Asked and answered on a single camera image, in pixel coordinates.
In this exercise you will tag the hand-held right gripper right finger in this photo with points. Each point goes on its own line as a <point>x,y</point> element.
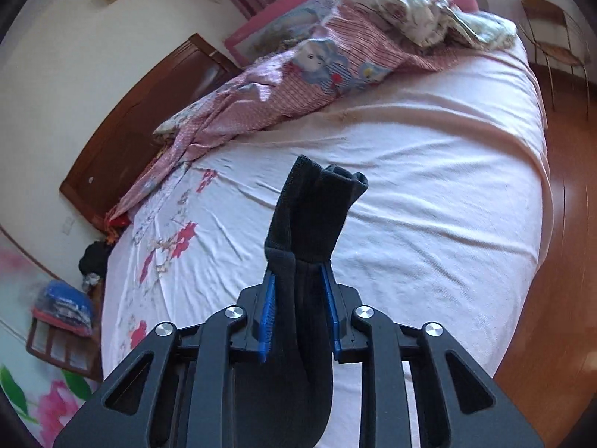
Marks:
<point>329,308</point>

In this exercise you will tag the pink bed guard rail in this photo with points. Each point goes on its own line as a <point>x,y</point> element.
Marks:
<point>280,28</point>

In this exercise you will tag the wooden headboard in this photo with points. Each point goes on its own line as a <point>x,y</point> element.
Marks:
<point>130,140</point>

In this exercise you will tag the dark clothing pile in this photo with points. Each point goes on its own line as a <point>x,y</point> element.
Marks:
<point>95,259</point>

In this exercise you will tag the floral printed wardrobe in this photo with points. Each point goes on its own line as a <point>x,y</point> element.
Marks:
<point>23,298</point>

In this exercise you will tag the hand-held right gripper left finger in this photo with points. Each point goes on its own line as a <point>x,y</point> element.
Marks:
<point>267,317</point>

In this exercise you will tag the black pants with red panel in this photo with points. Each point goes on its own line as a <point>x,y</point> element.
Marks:
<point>303,242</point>

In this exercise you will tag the metal frame chair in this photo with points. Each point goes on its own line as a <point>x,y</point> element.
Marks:
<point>559,51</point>

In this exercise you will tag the plastic bag of clothes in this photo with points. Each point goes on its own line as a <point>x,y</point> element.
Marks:
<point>63,305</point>

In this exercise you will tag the white wall socket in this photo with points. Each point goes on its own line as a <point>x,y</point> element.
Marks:
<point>68,225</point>

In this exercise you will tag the wooden chair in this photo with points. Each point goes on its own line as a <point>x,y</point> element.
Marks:
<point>51,350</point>

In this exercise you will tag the pink checked quilt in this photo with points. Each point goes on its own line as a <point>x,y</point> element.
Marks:
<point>280,88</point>

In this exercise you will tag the red fringed cloth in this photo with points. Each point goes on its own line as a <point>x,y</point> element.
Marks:
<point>116,226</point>

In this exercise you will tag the bed with pink floral sheet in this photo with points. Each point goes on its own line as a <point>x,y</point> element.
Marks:
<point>419,196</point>

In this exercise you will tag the beige floral quilt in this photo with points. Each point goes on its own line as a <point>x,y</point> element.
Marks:
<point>419,14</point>

